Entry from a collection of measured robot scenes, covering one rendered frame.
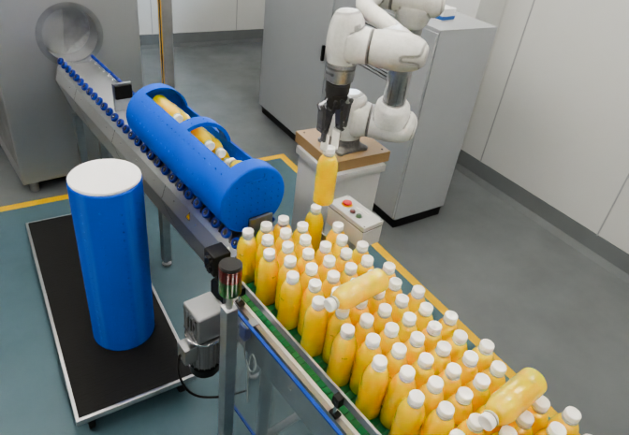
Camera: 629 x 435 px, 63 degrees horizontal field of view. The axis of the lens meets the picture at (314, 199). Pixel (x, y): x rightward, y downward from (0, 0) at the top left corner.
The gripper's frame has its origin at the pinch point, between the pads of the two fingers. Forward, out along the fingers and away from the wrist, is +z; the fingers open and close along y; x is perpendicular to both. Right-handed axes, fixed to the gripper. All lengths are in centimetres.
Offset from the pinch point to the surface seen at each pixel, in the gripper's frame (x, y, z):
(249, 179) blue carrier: -23.1, 15.3, 23.1
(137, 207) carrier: -61, 43, 49
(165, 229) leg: -121, 8, 114
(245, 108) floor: -302, -162, 144
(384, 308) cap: 45, 12, 31
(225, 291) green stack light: 22, 51, 23
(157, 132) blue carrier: -78, 26, 27
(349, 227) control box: 5.3, -11.1, 36.6
